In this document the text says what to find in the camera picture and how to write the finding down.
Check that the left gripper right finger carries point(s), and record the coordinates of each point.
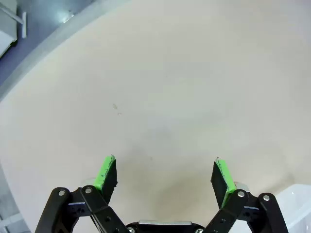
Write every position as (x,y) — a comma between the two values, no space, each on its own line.
(219,182)

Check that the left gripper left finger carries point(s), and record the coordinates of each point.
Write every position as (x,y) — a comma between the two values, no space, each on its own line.
(109,179)

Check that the large clear plastic tub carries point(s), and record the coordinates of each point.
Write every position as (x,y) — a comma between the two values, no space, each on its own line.
(297,208)

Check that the white furniture frame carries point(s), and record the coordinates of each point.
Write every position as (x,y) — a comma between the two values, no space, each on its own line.
(7,29)

